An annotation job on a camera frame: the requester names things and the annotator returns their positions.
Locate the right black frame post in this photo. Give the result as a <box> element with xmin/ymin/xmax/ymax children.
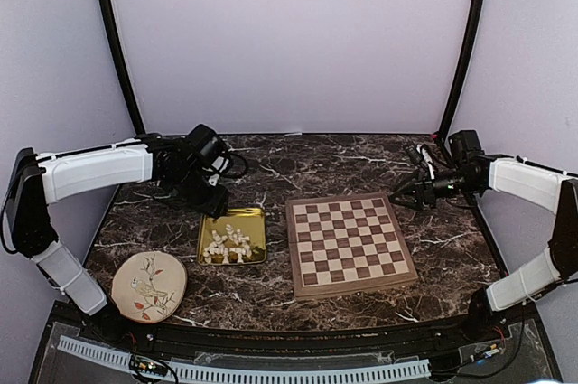
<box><xmin>437</xmin><ymin>0</ymin><xmax>484</xmax><ymax>141</ymax></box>

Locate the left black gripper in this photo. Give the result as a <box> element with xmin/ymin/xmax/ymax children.
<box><xmin>166</xmin><ymin>166</ymin><xmax>229</xmax><ymax>218</ymax></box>

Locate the round bird painted plate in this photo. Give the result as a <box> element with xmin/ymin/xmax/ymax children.
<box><xmin>110</xmin><ymin>251</ymin><xmax>188</xmax><ymax>324</ymax></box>

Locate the grey slotted cable duct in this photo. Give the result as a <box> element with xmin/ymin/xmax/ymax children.
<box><xmin>57</xmin><ymin>335</ymin><xmax>431</xmax><ymax>383</ymax></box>

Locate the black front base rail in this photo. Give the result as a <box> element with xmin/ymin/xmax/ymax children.
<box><xmin>33</xmin><ymin>301</ymin><xmax>545</xmax><ymax>369</ymax></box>

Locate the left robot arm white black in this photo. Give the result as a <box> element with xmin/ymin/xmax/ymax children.
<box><xmin>1</xmin><ymin>135</ymin><xmax>231</xmax><ymax>344</ymax></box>

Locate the wooden chess board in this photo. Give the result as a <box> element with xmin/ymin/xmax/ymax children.
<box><xmin>285</xmin><ymin>192</ymin><xmax>418</xmax><ymax>300</ymax></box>

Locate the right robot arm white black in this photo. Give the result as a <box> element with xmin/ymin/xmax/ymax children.
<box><xmin>389</xmin><ymin>153</ymin><xmax>577</xmax><ymax>342</ymax></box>

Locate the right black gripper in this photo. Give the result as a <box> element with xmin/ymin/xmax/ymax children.
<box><xmin>390</xmin><ymin>167</ymin><xmax>481</xmax><ymax>211</ymax></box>

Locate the left black frame post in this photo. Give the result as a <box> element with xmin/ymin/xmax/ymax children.
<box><xmin>98</xmin><ymin>0</ymin><xmax>145</xmax><ymax>135</ymax></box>

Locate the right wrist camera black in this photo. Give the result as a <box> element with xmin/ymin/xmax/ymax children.
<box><xmin>448</xmin><ymin>130</ymin><xmax>484</xmax><ymax>165</ymax></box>

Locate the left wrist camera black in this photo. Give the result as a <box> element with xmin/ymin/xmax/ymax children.
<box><xmin>185</xmin><ymin>124</ymin><xmax>226</xmax><ymax>165</ymax></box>

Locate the black frame post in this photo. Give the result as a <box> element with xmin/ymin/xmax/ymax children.
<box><xmin>98</xmin><ymin>0</ymin><xmax>145</xmax><ymax>135</ymax></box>
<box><xmin>437</xmin><ymin>0</ymin><xmax>484</xmax><ymax>141</ymax></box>

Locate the gold metal tray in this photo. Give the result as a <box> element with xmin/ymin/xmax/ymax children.
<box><xmin>197</xmin><ymin>208</ymin><xmax>267</xmax><ymax>266</ymax></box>

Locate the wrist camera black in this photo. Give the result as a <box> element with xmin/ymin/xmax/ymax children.
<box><xmin>185</xmin><ymin>124</ymin><xmax>226</xmax><ymax>165</ymax></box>
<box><xmin>448</xmin><ymin>130</ymin><xmax>484</xmax><ymax>165</ymax></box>

